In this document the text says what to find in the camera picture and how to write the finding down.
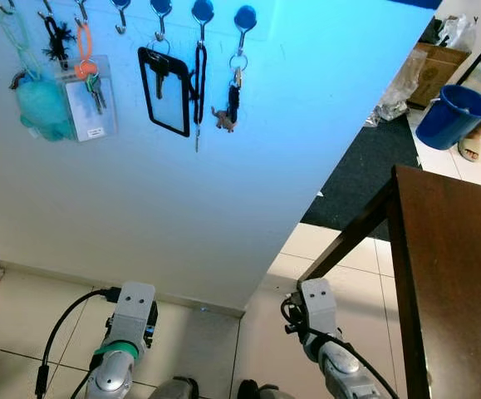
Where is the keyring with brown figurine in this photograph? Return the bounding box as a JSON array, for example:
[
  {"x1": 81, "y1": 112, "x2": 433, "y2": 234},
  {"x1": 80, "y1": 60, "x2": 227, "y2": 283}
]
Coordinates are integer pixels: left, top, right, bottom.
[{"x1": 210, "y1": 52, "x2": 249, "y2": 134}]

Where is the grey robot left foot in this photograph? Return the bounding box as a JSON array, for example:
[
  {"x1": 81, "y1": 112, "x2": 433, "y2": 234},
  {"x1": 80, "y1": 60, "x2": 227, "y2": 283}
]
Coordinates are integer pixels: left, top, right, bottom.
[{"x1": 147, "y1": 376, "x2": 200, "y2": 399}]

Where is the grey robot foot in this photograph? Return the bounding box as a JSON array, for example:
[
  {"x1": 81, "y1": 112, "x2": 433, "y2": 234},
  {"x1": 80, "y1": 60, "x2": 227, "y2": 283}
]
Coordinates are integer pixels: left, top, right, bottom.
[
  {"x1": 147, "y1": 376, "x2": 200, "y2": 399},
  {"x1": 238, "y1": 379, "x2": 288, "y2": 399}
]

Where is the grey robot right foot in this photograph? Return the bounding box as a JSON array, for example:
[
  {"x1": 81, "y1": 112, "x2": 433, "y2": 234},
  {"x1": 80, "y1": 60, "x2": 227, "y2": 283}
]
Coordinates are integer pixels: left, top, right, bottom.
[{"x1": 238, "y1": 379, "x2": 288, "y2": 399}]

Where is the black floor mat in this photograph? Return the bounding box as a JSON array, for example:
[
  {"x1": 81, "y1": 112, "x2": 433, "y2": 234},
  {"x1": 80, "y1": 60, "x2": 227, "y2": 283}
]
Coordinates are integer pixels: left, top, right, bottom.
[{"x1": 300, "y1": 112, "x2": 424, "y2": 242}]

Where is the clear plastic card holder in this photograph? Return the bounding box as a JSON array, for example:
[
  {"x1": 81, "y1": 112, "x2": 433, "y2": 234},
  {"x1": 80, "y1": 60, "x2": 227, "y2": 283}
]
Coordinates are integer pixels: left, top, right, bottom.
[{"x1": 57, "y1": 55, "x2": 119, "y2": 142}]

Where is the black framed card holder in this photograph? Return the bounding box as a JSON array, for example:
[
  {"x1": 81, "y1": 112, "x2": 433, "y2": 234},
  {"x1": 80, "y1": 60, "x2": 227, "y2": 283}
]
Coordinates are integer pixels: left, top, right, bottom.
[{"x1": 137, "y1": 46, "x2": 194, "y2": 139}]

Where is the dark key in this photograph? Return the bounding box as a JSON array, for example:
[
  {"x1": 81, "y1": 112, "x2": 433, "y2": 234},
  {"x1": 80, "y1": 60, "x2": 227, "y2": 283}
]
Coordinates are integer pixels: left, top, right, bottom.
[{"x1": 150, "y1": 54, "x2": 172, "y2": 101}]

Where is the blue plastic bucket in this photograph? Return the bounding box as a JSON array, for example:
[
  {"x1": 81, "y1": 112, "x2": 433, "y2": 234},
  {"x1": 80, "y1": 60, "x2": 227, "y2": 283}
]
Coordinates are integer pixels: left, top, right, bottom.
[{"x1": 415, "y1": 83, "x2": 481, "y2": 151}]

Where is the tall clear plastic bag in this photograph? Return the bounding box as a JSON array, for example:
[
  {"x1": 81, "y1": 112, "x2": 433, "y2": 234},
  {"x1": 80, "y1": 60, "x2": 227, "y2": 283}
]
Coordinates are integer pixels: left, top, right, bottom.
[{"x1": 365, "y1": 48, "x2": 429, "y2": 127}]

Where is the plain cardboard box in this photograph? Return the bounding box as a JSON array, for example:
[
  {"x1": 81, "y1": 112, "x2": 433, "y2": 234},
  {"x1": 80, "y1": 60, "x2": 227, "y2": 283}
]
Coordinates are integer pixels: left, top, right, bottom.
[{"x1": 406, "y1": 42, "x2": 472, "y2": 109}]

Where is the black bag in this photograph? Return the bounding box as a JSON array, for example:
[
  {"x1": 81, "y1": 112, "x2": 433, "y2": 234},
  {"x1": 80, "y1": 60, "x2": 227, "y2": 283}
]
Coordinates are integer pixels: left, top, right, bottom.
[{"x1": 421, "y1": 15, "x2": 447, "y2": 44}]

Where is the white plastic bag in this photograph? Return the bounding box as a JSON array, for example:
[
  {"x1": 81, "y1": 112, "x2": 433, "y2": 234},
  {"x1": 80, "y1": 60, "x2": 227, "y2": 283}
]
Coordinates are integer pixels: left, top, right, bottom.
[{"x1": 439, "y1": 12, "x2": 479, "y2": 52}]

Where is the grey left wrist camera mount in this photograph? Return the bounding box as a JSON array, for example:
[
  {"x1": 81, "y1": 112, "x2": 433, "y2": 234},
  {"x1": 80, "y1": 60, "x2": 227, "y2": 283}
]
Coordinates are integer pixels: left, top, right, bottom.
[{"x1": 109, "y1": 281, "x2": 159, "y2": 344}]

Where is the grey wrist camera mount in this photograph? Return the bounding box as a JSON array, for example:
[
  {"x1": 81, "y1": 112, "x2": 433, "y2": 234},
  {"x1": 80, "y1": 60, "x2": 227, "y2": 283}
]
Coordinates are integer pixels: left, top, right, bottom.
[
  {"x1": 109, "y1": 281, "x2": 159, "y2": 344},
  {"x1": 297, "y1": 278, "x2": 340, "y2": 338}
]

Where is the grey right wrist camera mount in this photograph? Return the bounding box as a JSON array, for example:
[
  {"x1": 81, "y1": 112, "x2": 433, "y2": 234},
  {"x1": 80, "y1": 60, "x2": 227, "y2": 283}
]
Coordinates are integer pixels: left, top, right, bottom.
[{"x1": 297, "y1": 278, "x2": 340, "y2": 338}]

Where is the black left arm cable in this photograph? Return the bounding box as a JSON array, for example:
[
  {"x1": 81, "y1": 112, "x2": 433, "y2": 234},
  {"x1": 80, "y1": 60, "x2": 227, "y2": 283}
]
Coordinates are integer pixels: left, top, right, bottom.
[{"x1": 34, "y1": 286, "x2": 123, "y2": 399}]

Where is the orange lanyard key bunch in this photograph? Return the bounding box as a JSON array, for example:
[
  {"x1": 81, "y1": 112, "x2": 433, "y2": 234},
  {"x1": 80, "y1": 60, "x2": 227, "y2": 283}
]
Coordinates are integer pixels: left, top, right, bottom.
[{"x1": 74, "y1": 23, "x2": 110, "y2": 116}]

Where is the black frayed braided cord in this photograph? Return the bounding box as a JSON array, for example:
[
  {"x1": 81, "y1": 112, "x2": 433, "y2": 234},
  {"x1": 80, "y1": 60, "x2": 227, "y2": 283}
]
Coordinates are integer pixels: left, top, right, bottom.
[{"x1": 41, "y1": 15, "x2": 76, "y2": 69}]

